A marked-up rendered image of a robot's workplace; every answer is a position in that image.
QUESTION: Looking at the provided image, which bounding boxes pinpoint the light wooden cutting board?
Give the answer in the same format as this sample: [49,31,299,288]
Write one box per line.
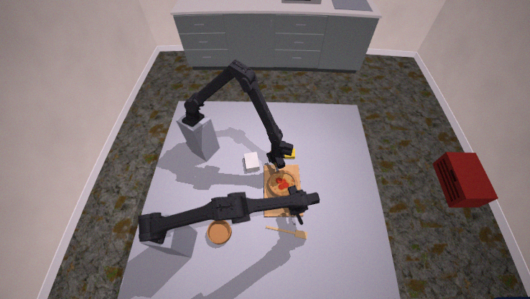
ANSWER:
[264,165,301,217]

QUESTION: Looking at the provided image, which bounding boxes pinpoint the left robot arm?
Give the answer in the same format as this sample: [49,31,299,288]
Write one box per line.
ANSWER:
[182,60,293,169]

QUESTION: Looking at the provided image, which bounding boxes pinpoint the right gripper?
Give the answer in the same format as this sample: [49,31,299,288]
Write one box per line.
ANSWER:
[288,207,308,216]

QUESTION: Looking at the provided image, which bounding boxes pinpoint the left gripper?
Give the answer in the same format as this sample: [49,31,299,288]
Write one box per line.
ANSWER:
[266,152,277,165]

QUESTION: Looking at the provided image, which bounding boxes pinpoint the brown round shallow tray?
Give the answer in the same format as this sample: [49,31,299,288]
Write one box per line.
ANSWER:
[207,220,232,244]

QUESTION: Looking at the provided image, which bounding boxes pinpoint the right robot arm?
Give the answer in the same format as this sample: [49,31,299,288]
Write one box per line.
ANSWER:
[139,185,320,244]

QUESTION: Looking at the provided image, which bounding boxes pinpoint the pepperoni pizza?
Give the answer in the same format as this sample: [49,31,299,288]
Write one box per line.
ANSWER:
[269,170,297,196]

